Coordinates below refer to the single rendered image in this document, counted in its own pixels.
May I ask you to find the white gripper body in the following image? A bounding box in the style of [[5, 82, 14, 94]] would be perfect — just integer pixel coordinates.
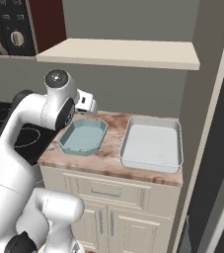
[[87, 99, 100, 116]]

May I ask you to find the blue octagonal tupperware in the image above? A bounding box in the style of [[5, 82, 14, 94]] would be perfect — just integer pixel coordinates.
[[57, 118, 110, 157]]

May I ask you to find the grey rectangular tupperware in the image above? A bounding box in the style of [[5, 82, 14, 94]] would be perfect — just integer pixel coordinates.
[[119, 116, 185, 174]]

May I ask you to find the black hob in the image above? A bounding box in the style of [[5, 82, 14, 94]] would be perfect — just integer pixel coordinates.
[[0, 101, 59, 167]]

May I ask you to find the cream drawer front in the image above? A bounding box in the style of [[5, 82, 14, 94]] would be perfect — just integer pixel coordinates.
[[63, 172, 153, 210]]

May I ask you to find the dark red upper cupboard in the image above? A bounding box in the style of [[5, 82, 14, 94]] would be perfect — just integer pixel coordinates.
[[28, 0, 67, 54]]

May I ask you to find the black microwave oven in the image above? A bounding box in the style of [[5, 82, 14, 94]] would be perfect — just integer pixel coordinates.
[[0, 0, 37, 57]]

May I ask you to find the cream cupboard door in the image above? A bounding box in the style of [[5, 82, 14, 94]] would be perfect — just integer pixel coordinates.
[[111, 207, 171, 253], [71, 198, 109, 253]]

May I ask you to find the dark fridge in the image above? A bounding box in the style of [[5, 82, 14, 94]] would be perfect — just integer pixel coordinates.
[[176, 0, 224, 253]]

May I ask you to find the cream wall shelf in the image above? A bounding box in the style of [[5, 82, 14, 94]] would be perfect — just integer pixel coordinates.
[[36, 38, 201, 71]]

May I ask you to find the grey drawer handle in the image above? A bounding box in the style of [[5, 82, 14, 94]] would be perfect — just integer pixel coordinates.
[[90, 188, 122, 198]]

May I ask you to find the grey cupboard door handle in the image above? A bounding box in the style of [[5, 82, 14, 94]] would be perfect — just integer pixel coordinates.
[[110, 211, 115, 237], [98, 210, 104, 234]]

